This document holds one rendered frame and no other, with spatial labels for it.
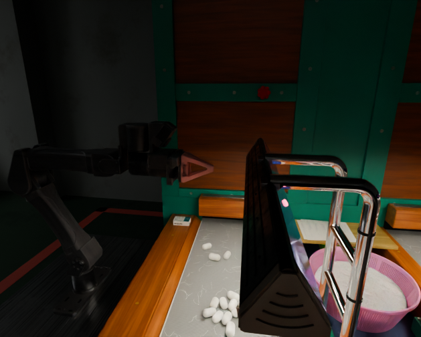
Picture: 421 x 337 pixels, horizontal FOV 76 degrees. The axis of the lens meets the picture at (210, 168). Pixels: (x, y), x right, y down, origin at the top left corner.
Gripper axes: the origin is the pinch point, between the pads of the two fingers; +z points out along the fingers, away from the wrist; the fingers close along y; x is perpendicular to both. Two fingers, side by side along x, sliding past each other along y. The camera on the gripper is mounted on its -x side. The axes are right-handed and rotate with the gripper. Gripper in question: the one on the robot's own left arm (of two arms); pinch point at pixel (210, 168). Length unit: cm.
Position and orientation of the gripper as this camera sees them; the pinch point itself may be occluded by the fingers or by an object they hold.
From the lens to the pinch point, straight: 64.3
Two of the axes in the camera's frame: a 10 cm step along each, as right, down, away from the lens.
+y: 1.8, -2.8, 9.4
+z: 9.8, 0.6, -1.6
